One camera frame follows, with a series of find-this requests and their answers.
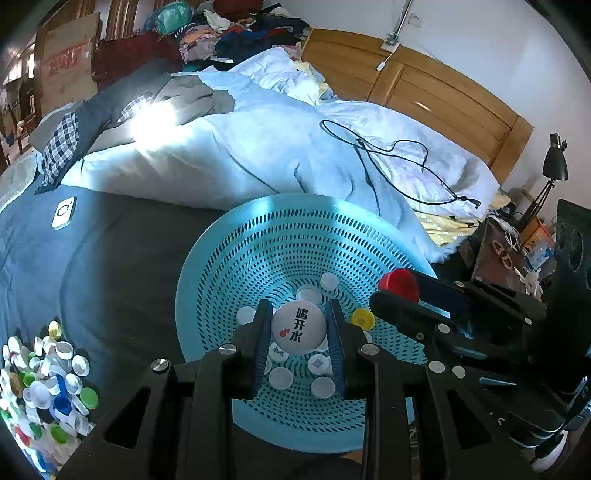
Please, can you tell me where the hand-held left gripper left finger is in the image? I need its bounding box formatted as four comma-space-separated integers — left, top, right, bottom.
58, 299, 274, 480

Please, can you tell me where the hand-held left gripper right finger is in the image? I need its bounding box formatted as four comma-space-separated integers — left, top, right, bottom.
324, 299, 527, 480

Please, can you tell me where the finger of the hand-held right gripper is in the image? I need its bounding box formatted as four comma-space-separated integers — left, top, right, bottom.
368, 290, 533, 371
416, 271, 550, 325

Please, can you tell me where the red bottle cap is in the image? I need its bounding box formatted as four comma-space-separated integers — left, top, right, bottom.
378, 268, 421, 304

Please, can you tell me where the cluster of sorted bottle caps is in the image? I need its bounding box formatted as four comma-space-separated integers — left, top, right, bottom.
236, 272, 376, 400

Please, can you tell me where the large white printed lid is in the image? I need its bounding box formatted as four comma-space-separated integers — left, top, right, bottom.
270, 300, 328, 356

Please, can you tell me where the blue perforated plastic colander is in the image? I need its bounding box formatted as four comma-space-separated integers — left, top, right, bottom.
175, 194, 455, 455

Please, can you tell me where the pile of mixed bottle caps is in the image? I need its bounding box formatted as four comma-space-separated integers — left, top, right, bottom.
0, 318, 100, 476

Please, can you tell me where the dark wooden nightstand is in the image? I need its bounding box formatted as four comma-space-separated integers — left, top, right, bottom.
457, 215, 555, 296

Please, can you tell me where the yellow bedsheet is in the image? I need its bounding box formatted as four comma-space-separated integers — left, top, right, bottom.
413, 187, 511, 245

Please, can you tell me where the orange box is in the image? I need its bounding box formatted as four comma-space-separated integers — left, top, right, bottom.
519, 217, 555, 252

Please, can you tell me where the black desk lamp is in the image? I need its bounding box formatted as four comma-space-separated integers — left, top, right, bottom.
522, 133, 570, 227

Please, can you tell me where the white duvet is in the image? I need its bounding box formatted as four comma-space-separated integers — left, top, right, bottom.
60, 46, 502, 259

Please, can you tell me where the wooden headboard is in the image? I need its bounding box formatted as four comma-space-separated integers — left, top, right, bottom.
300, 28, 534, 181

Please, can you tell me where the small white flat device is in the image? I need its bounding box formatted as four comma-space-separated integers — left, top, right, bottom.
52, 197, 77, 230

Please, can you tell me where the dark jacket with plaid lining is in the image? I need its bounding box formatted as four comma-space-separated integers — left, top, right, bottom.
28, 69, 236, 195

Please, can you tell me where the white pillow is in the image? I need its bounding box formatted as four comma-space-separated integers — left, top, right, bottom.
0, 152, 44, 213

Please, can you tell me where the heap of clothes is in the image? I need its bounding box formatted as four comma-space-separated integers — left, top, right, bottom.
178, 0, 310, 72

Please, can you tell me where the dark red cloth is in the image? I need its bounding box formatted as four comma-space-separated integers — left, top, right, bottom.
95, 30, 185, 88

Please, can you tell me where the teal plastic bag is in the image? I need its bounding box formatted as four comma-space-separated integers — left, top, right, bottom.
154, 2, 195, 35

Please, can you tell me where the cardboard box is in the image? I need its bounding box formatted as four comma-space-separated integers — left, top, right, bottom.
34, 11, 102, 116

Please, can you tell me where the black cable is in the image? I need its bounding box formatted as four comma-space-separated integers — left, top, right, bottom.
320, 119, 482, 208

